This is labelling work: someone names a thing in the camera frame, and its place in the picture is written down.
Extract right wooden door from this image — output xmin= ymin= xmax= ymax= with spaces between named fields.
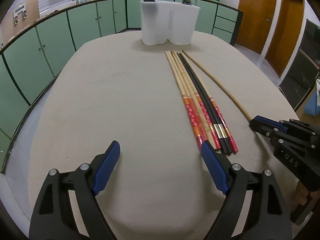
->
xmin=265 ymin=0 xmax=304 ymax=76

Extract blue bag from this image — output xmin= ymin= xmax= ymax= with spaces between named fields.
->
xmin=304 ymin=79 xmax=320 ymax=116

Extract left wooden door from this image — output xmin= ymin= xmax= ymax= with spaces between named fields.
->
xmin=236 ymin=0 xmax=277 ymax=54

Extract beige table cloth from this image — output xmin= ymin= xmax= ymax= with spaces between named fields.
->
xmin=28 ymin=31 xmax=297 ymax=239

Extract person's right hand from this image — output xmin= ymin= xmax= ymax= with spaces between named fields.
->
xmin=293 ymin=181 xmax=310 ymax=206

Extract black glass cabinet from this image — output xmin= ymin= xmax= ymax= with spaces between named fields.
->
xmin=279 ymin=20 xmax=319 ymax=110

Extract white double utensil holder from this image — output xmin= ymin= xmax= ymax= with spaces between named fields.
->
xmin=140 ymin=1 xmax=201 ymax=46

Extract black chopstick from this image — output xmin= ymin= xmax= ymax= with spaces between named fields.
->
xmin=178 ymin=53 xmax=233 ymax=154
xmin=178 ymin=53 xmax=234 ymax=155

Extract green lower kitchen cabinets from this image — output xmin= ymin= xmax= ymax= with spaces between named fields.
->
xmin=0 ymin=0 xmax=244 ymax=173

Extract brown cardboard board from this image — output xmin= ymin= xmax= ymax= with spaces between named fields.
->
xmin=1 ymin=0 xmax=40 ymax=43

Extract plain long bamboo chopstick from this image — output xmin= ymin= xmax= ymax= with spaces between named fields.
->
xmin=182 ymin=50 xmax=252 ymax=122

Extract wooden door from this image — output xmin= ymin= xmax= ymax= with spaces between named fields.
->
xmin=265 ymin=0 xmax=304 ymax=76
xmin=236 ymin=0 xmax=277 ymax=54

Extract metal spoon in holder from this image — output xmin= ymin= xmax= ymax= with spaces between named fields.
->
xmin=182 ymin=0 xmax=192 ymax=5

